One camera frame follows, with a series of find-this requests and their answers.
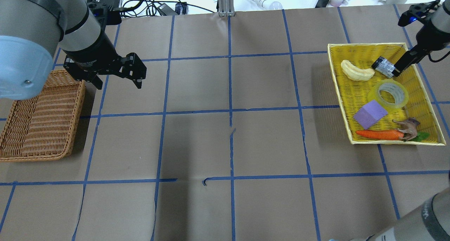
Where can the pale croissant toy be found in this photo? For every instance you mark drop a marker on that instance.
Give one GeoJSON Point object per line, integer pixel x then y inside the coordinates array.
{"type": "Point", "coordinates": [355, 73]}

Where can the yellow clear tape roll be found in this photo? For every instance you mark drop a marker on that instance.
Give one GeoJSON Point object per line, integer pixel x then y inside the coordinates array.
{"type": "Point", "coordinates": [390, 94]}

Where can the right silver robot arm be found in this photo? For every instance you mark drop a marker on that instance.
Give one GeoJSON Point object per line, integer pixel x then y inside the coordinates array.
{"type": "Point", "coordinates": [433, 36]}

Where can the green toy leaf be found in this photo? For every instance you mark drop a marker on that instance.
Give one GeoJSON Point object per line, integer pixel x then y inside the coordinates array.
{"type": "Point", "coordinates": [421, 136]}

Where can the brown wicker basket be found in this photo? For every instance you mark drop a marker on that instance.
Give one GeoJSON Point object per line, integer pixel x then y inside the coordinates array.
{"type": "Point", "coordinates": [44, 128]}

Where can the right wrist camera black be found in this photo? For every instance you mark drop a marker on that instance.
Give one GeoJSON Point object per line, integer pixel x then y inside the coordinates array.
{"type": "Point", "coordinates": [419, 12]}

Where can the light bulb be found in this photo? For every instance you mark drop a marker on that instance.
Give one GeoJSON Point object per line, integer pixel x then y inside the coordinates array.
{"type": "Point", "coordinates": [269, 5]}

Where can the orange toy carrot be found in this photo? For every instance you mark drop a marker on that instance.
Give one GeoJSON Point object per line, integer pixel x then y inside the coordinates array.
{"type": "Point", "coordinates": [388, 135]}

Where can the small black labelled can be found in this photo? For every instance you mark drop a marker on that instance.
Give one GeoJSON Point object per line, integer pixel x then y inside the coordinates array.
{"type": "Point", "coordinates": [383, 66]}

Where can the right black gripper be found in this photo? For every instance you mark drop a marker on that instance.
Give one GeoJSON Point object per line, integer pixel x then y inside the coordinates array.
{"type": "Point", "coordinates": [426, 38]}

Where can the yellow woven basket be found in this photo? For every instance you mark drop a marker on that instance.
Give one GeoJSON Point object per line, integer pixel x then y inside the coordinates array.
{"type": "Point", "coordinates": [352, 95]}

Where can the brown toy horse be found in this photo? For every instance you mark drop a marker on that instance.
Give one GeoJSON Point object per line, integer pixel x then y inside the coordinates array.
{"type": "Point", "coordinates": [408, 127]}

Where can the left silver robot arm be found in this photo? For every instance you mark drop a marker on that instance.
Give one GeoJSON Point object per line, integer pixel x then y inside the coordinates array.
{"type": "Point", "coordinates": [32, 30]}

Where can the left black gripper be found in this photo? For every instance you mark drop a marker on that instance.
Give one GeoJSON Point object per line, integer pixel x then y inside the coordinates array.
{"type": "Point", "coordinates": [94, 49]}

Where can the purple foam cube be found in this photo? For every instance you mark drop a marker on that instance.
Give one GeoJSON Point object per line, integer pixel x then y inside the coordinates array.
{"type": "Point", "coordinates": [370, 114]}

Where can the aluminium frame post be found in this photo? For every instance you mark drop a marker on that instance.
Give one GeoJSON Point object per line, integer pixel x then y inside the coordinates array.
{"type": "Point", "coordinates": [226, 8]}

